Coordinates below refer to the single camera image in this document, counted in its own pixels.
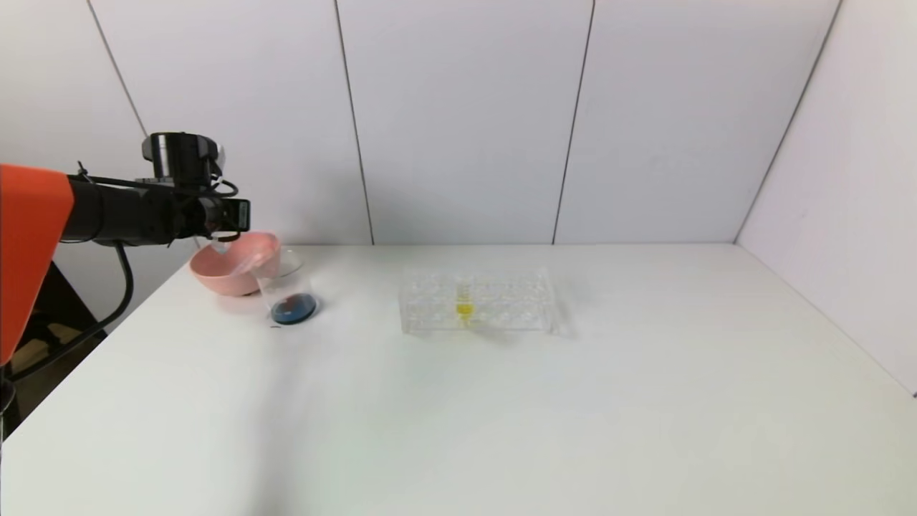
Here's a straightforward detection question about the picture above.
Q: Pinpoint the clear acrylic test tube rack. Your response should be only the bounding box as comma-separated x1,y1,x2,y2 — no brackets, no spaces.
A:
399,267,572,337

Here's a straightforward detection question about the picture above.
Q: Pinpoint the clear glass beaker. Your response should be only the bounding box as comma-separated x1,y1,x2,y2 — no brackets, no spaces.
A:
251,248,322,329

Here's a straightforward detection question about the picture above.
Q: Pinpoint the yellow pigment test tube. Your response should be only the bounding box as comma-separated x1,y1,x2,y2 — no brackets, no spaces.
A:
454,276,476,323

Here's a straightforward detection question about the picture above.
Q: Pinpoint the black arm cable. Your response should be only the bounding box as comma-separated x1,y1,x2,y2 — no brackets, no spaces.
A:
7,242,135,382

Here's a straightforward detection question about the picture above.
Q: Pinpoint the black chair frame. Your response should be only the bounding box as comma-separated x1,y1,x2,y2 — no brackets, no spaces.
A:
11,259,108,420

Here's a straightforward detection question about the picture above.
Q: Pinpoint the pink plastic bowl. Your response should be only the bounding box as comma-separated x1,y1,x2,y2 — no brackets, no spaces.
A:
189,231,283,297

